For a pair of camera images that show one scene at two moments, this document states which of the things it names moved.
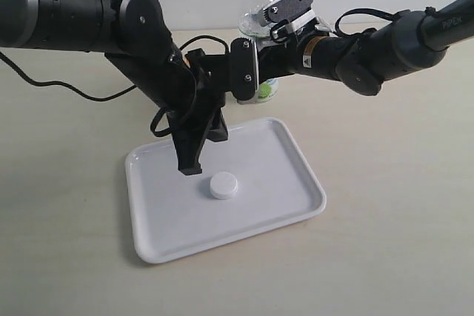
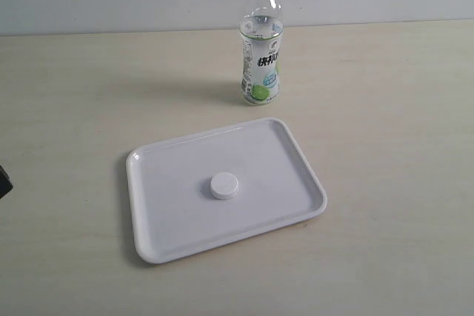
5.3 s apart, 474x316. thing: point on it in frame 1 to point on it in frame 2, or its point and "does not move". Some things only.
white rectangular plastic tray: x=173 y=214 does not move
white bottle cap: x=224 y=185 does not move
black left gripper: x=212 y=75 to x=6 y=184
